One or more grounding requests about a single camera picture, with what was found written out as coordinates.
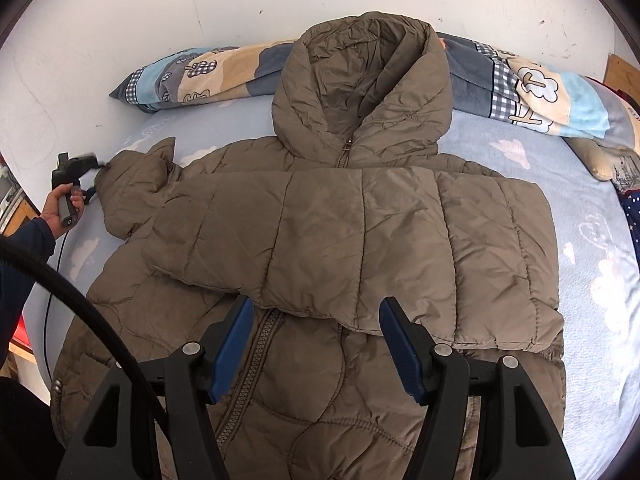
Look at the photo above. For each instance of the red object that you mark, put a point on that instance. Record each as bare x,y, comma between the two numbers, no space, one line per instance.
22,334

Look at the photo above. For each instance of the person's leg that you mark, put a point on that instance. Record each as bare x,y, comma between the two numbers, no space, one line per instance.
25,430

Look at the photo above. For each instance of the light blue cloud bed sheet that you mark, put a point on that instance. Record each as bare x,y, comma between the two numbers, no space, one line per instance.
590,270

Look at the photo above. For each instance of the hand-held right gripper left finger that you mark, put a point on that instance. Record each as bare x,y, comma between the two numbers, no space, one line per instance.
234,345

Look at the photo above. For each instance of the dark blue starry cloth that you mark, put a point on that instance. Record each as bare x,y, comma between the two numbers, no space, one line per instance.
631,220

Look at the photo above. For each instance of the person's left forearm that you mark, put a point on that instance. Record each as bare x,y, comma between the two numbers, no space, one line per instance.
25,270

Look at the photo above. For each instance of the wooden headboard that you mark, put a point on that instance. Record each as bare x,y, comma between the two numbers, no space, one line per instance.
620,75

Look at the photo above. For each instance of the patchwork cartoon blanket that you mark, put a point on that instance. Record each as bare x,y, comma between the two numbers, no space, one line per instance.
220,72

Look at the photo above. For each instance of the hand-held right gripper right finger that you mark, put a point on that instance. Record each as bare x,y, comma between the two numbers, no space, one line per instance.
400,347

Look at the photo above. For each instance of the brown quilted hooded jacket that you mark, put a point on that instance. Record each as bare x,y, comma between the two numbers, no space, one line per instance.
325,220

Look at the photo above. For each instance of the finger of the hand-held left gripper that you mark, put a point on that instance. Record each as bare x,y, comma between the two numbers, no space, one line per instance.
101,165
90,196

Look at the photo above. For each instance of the wooden furniture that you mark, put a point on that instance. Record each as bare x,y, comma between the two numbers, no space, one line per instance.
20,215

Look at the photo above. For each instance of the beige printed pillow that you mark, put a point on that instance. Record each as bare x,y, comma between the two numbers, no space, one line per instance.
597,157

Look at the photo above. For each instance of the person's left hand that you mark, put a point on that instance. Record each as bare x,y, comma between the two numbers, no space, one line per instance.
52,210

